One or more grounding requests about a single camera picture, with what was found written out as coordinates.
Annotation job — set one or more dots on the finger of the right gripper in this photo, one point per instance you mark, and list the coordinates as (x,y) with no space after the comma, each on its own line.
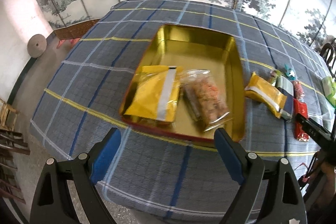
(313,129)

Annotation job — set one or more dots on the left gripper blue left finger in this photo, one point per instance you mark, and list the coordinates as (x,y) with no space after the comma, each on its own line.
(102,154)

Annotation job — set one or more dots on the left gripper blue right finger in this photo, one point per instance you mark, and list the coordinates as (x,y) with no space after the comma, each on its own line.
(232,154)

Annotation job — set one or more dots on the red snack packet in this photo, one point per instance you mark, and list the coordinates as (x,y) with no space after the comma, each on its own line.
(300,108)

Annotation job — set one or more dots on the pink white patterned packet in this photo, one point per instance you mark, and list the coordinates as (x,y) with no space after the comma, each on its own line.
(298,90)

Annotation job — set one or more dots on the navy and mint snack packet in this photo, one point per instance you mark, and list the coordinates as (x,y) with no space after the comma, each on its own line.
(285,86)

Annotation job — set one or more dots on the clear bag of peanuts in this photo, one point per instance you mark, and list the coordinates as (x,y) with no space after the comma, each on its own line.
(206,101)

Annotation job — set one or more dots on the yellow snack bag white stripe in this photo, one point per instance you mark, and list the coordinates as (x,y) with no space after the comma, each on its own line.
(260,90)

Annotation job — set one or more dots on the yellow patterned snack bag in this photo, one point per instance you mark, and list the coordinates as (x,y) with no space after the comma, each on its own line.
(157,93)

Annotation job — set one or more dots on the green tissue pack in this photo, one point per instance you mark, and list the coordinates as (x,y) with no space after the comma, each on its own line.
(329,89)

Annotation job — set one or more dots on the teal candy wrapper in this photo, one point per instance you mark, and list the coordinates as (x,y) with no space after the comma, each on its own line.
(290,73)

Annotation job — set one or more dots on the green small snack packet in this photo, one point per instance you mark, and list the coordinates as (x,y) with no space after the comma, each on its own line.
(273,76)

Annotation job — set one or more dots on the dark wooden chair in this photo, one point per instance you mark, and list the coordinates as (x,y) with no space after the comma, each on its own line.
(328,55)

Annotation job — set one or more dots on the wooden stool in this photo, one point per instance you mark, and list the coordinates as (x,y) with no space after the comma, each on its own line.
(10,139)

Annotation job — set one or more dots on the woven brown basket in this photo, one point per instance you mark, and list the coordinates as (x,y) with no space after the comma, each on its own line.
(76,30)

